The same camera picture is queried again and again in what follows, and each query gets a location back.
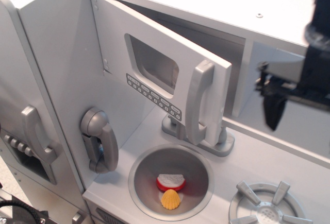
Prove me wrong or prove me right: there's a grey toy faucet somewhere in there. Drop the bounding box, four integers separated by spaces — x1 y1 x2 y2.
161 115 235 157

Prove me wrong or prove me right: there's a grey toy ice dispenser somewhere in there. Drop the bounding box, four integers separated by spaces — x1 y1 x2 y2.
1 129 56 185

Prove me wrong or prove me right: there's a yellow toy corn piece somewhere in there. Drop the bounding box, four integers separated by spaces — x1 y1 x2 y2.
161 189 181 210

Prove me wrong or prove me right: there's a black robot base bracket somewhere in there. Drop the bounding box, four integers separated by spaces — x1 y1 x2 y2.
1 184 56 224

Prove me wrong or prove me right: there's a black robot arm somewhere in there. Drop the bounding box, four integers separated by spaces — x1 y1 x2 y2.
255 0 329 130

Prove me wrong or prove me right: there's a grey toy microwave door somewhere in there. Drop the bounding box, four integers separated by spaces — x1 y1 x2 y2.
91 0 232 145

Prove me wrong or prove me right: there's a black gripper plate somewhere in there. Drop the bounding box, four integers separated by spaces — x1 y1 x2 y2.
256 46 329 131

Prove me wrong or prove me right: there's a round metal sink bowl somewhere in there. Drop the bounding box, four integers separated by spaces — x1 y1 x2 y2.
128 144 215 221

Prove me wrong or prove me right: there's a grey toy stove burner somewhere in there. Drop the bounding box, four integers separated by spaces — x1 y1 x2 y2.
228 181 313 223

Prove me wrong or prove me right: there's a red white toy food slice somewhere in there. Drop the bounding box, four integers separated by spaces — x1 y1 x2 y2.
156 174 186 192

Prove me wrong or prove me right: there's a grey fridge door handle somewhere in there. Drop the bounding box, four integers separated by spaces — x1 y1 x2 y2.
21 105 57 165

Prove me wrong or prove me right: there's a white toy kitchen cabinet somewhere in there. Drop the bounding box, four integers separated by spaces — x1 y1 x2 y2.
1 0 329 223

